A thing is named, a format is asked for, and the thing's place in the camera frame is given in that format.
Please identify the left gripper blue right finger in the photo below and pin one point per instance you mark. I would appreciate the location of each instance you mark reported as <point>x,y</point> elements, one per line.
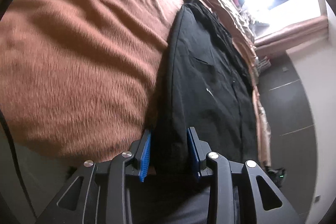
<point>197,153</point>

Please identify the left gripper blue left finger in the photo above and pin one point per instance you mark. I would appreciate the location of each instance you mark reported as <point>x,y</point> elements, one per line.
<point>141,152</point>

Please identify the black garment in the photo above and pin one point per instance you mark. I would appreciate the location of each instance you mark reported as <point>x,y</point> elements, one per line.
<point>206,86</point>

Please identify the brown fuzzy blanket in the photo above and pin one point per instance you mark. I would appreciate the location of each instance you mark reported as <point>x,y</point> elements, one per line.
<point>77,76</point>

